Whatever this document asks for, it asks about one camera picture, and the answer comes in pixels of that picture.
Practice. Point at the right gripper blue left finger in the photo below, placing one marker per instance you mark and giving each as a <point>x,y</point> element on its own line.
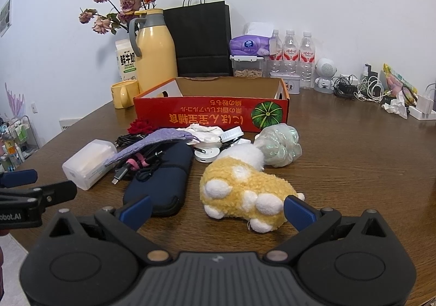
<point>135,213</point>

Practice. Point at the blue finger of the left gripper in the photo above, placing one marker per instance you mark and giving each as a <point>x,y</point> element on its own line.
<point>18,178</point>
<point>58,193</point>

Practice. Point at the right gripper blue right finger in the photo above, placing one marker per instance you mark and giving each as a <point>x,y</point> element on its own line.
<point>299,214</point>

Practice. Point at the navy blue zip case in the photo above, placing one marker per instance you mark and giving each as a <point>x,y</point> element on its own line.
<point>164,179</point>

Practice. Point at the white translucent plastic box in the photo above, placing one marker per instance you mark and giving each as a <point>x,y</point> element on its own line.
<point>87,166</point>

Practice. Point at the yellow white plush toy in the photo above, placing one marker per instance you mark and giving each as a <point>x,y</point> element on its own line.
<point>235,185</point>

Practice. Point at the red fabric flower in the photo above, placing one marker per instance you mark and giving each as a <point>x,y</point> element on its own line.
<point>140,127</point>

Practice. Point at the purple fabric pouch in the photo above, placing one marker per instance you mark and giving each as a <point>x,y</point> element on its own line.
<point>160,136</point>

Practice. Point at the white cloth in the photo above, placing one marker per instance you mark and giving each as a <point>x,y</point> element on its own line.
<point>204,136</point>

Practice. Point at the white ribbed bottle cap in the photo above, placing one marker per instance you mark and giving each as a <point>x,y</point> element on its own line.
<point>231,134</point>

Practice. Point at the red cardboard pumpkin box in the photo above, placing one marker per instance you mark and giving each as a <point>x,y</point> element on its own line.
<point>226,102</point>

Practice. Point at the yellow ceramic mug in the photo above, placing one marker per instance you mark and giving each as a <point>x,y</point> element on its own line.
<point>123,93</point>

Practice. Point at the white decorated tin box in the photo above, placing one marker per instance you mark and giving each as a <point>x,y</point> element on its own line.
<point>291,80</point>

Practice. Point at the crumpled white paper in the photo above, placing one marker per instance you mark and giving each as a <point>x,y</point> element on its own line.
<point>397,106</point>

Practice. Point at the white robot figurine speaker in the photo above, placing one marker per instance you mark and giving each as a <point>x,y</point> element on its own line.
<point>325,71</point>

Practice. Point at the white milk carton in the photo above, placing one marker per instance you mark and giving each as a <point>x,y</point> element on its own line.
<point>126,60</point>

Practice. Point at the clear container with seeds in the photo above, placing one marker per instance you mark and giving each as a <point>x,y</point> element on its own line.
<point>248,66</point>

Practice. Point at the colourful snack packet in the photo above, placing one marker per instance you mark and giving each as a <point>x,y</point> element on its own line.
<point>397,84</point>

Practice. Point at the water bottle right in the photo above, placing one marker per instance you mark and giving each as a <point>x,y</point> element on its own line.
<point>307,53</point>

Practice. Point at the water bottle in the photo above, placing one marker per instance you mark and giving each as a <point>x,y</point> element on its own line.
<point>307,53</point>
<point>275,52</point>
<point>290,53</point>

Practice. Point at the water bottle middle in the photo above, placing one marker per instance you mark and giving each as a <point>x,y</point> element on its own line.
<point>290,53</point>

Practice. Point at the white power adapter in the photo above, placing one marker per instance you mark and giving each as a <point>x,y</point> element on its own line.
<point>424,110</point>

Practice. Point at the water bottle left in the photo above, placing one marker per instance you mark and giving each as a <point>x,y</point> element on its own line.
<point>275,52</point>

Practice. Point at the yellow thermos jug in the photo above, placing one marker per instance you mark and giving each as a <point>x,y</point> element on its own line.
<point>154,49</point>

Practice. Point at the purple tissue pack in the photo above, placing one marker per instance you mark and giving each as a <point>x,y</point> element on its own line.
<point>254,42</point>

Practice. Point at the black paper shopping bag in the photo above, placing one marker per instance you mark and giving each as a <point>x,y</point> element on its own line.
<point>201,32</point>

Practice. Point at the wire storage rack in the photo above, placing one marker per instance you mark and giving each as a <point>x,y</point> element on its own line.
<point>18,139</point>

